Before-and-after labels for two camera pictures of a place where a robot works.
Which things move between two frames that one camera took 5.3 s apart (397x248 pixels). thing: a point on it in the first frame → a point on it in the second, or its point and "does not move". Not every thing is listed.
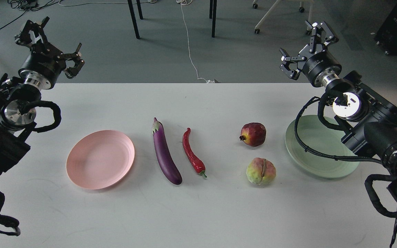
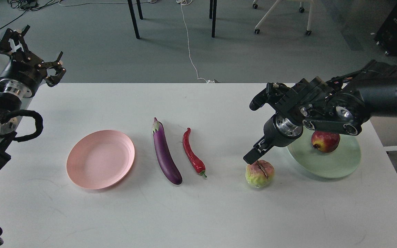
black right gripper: (320, 65) → (279, 132)
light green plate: (317, 137) does not move
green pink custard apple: (261, 171) does not move
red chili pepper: (197, 164) does not move
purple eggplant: (168, 165) does not move
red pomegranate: (253, 134) → (325, 142)
